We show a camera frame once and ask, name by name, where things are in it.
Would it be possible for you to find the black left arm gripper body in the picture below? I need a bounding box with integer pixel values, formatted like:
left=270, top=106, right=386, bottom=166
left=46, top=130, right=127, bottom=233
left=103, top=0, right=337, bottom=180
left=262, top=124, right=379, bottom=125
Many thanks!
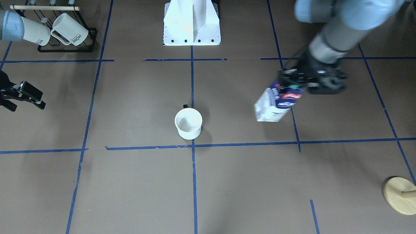
left=294, top=49, right=347, bottom=95

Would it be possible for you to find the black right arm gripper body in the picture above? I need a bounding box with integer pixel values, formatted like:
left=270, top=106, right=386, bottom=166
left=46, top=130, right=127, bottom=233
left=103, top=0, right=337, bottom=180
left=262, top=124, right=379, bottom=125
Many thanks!
left=0, top=71, right=17, bottom=96

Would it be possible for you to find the blue white milk carton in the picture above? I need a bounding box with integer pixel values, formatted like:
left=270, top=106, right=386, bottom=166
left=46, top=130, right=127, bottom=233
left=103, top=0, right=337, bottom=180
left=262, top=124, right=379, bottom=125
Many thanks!
left=254, top=79, right=304, bottom=122

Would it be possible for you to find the white smiley face cup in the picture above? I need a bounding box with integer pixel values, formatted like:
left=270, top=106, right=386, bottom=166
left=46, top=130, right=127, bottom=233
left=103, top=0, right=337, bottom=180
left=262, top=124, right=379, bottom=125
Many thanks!
left=174, top=104, right=203, bottom=140

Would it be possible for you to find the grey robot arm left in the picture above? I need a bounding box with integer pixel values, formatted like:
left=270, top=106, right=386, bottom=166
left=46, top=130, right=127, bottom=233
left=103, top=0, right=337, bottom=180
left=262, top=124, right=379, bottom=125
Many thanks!
left=294, top=0, right=404, bottom=95

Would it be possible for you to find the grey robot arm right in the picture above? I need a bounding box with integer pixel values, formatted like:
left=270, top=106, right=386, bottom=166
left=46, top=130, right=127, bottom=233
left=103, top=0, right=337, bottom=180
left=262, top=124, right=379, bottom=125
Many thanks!
left=0, top=8, right=46, bottom=112

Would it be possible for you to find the white ribbed HOME mug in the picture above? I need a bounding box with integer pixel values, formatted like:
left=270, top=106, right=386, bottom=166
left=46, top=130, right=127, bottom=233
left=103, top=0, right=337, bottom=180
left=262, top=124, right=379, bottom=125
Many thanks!
left=50, top=13, right=89, bottom=46

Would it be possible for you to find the round wooden stand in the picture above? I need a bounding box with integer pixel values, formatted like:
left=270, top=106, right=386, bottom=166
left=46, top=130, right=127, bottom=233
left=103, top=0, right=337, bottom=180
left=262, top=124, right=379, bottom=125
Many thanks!
left=383, top=177, right=416, bottom=215

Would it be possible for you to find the black wire mug rack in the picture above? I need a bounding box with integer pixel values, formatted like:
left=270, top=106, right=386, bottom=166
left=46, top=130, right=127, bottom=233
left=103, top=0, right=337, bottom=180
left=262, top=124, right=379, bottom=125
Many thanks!
left=9, top=0, right=98, bottom=53

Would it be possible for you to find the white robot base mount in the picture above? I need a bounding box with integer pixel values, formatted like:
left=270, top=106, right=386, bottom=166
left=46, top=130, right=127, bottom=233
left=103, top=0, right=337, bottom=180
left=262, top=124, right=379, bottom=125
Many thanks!
left=162, top=0, right=221, bottom=46

